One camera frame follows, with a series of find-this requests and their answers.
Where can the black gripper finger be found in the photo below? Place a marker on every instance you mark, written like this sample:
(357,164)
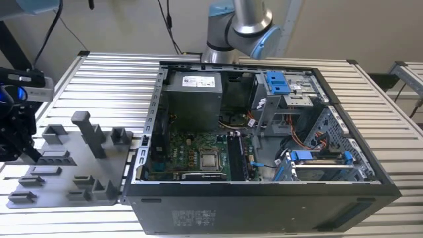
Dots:
(31,150)

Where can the black open PC case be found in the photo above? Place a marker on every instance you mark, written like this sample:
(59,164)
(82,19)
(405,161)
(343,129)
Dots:
(265,210)

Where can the black stand with round base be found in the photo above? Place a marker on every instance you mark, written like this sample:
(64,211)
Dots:
(15,47)

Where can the hard disk in blue carrier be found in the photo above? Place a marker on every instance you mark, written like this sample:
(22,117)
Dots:
(317,171)

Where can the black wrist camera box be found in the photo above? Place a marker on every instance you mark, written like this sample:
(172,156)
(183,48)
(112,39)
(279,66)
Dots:
(20,73)

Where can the grey plastic parts rack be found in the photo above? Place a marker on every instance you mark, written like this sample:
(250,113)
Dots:
(83,173)

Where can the black graphics card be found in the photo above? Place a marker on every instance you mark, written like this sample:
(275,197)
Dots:
(204,176)

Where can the grey power supply unit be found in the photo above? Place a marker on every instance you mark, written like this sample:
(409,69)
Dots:
(191,109)

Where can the black hanging tool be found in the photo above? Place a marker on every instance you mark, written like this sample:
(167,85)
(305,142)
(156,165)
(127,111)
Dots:
(91,4)

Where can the grey metal drive cage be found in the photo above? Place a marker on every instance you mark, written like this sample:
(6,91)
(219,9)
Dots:
(298,99)

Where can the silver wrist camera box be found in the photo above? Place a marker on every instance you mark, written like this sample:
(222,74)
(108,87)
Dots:
(39,93)

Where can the green motherboard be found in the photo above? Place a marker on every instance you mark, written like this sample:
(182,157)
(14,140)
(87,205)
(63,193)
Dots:
(184,148)

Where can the silver CPU in socket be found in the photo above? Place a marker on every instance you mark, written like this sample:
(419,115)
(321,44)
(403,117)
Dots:
(208,161)

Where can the black table corner cap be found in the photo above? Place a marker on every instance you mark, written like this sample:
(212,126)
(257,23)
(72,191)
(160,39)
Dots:
(353,62)
(83,52)

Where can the blue drive bay latch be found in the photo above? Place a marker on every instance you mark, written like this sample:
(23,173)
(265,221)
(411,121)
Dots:
(278,84)

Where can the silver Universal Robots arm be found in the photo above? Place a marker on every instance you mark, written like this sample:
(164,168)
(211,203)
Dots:
(247,22)

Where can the aluminium side table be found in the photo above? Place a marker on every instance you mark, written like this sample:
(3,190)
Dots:
(411,74)

